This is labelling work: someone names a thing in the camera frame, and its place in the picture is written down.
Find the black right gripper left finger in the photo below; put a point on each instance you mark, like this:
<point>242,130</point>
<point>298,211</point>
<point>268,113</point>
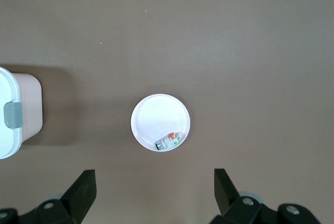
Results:
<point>83,192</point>

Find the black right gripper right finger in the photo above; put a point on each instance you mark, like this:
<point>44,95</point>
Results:
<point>227,195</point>

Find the white lidded storage box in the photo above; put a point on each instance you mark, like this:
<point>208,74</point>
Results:
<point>28,104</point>

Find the white breaker with orange lever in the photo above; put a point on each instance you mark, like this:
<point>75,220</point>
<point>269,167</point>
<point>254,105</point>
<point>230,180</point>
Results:
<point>173,141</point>

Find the green silver push button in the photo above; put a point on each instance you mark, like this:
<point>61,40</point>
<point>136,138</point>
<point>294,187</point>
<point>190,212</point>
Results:
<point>160,145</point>

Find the pink round plate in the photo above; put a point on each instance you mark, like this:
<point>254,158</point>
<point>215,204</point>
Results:
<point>159,117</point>

